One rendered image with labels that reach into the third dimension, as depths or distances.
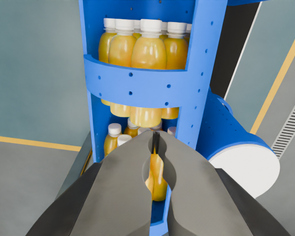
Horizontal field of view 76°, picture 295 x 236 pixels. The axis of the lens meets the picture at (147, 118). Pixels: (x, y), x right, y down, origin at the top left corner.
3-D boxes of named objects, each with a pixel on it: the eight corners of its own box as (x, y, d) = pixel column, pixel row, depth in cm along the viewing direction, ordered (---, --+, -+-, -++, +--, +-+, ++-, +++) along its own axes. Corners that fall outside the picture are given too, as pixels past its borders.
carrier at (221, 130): (189, 115, 156) (216, 90, 146) (232, 210, 78) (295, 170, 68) (164, 94, 147) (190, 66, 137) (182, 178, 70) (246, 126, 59)
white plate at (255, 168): (233, 212, 77) (232, 210, 78) (296, 173, 67) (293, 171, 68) (184, 180, 68) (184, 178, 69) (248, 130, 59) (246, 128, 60)
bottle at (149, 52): (130, 113, 46) (132, 28, 38) (159, 114, 46) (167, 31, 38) (129, 127, 40) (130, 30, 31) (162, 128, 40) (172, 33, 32)
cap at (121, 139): (123, 138, 54) (123, 133, 54) (134, 143, 53) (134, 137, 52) (114, 144, 51) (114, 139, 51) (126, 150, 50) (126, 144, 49)
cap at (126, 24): (133, 30, 41) (133, 20, 40) (135, 31, 38) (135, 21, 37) (115, 29, 40) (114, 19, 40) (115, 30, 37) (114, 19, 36)
